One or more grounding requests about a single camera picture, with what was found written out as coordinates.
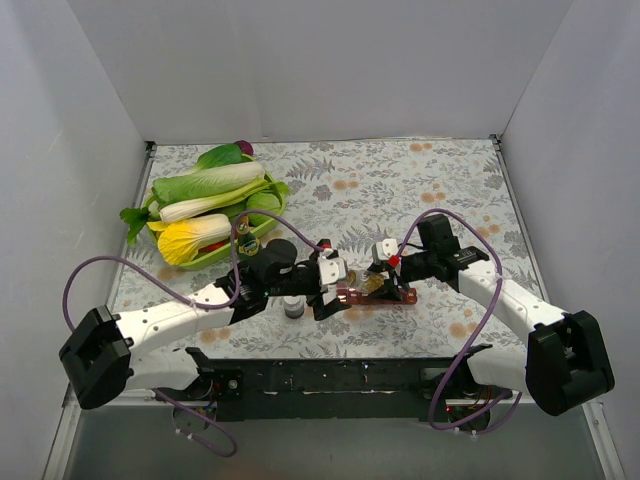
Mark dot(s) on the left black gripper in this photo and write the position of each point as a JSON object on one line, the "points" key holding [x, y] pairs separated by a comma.
{"points": [[324, 292]]}

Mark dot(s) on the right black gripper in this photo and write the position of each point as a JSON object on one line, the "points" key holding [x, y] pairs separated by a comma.
{"points": [[395, 279]]}

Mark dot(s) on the red weekly pill organizer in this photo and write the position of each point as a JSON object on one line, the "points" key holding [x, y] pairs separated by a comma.
{"points": [[382, 296]]}

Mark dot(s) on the clear bottle of yellow capsules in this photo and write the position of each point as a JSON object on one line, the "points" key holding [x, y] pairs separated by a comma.
{"points": [[366, 280]]}

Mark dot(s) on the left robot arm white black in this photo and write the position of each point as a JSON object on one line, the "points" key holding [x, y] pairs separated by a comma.
{"points": [[175, 320]]}

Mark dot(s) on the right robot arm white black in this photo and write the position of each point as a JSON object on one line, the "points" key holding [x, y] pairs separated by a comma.
{"points": [[565, 364]]}

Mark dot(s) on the white vitamin pill bottle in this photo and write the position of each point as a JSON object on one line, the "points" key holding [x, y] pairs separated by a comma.
{"points": [[294, 306]]}

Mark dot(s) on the floral table mat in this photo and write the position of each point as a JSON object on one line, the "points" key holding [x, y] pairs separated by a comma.
{"points": [[357, 193]]}

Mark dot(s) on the green glass bottle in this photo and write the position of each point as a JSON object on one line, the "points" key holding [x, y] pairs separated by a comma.
{"points": [[248, 244]]}

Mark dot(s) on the round green cabbage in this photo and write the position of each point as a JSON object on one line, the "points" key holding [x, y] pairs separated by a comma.
{"points": [[263, 201]]}

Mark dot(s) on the large napa cabbage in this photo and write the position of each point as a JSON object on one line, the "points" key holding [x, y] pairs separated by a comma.
{"points": [[206, 183]]}

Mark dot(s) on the yellow napa cabbage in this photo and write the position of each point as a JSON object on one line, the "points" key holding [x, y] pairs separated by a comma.
{"points": [[180, 242]]}

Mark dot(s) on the purple onion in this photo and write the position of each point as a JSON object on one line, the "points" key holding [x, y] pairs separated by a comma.
{"points": [[245, 147]]}

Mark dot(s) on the dark green leaf vegetable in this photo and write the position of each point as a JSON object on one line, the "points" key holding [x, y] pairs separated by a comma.
{"points": [[223, 155]]}

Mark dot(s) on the green leafy herb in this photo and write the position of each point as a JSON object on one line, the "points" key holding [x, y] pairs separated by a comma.
{"points": [[136, 219]]}

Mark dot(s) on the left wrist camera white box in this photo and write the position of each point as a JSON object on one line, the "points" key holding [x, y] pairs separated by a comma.
{"points": [[331, 271]]}

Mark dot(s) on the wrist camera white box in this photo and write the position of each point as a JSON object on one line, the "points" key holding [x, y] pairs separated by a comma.
{"points": [[331, 271], [385, 249]]}

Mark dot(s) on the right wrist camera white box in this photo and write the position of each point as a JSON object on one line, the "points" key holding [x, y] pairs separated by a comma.
{"points": [[385, 249]]}

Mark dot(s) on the black base frame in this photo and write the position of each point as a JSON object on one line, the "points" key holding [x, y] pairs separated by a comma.
{"points": [[237, 390]]}

